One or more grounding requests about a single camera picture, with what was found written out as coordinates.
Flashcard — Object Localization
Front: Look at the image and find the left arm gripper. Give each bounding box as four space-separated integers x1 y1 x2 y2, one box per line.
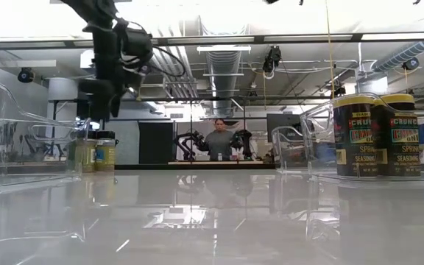
77 21 139 123

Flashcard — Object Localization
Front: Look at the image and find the black lid spice jar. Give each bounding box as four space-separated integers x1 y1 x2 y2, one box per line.
94 130 117 173
82 130 98 173

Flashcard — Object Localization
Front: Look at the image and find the yellow lid spice jar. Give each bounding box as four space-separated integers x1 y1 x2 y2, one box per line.
332 96 379 177
370 93 423 177

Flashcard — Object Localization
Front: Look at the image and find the clear plastic bin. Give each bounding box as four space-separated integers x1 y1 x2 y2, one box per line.
270 124 311 174
299 91 424 182
0 78 92 185

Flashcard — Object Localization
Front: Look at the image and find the wooden background table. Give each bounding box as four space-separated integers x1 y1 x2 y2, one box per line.
166 160 265 166

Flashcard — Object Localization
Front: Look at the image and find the person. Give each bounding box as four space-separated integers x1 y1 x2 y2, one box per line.
203 117 236 162

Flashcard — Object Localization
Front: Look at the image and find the white ceiling light fixture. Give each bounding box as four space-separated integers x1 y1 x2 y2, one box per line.
196 44 252 53

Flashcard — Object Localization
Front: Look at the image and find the overhead rig beam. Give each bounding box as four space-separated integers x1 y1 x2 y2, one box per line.
0 31 424 52

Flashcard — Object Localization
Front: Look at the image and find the dark background monitor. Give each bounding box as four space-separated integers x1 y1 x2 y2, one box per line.
266 113 302 144

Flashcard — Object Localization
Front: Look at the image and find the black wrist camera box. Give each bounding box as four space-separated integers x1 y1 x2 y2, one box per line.
122 28 155 69

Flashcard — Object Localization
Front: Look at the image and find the dark wall panel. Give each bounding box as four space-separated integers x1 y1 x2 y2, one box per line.
138 121 175 165

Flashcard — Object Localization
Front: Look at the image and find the black ceiling camera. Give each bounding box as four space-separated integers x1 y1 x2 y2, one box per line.
16 66 36 84
261 45 283 80
401 56 421 71

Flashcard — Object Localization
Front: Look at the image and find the black metal table frame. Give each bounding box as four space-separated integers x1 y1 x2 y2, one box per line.
114 163 278 171

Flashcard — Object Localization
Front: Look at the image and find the silver ribbed ceiling duct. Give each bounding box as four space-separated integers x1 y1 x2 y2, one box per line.
205 49 243 118

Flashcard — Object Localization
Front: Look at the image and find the yellow hanging cord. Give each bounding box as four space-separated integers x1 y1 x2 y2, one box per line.
323 0 336 100

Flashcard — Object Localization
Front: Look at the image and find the silver slanted ceiling duct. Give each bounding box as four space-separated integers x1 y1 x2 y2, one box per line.
370 18 424 74

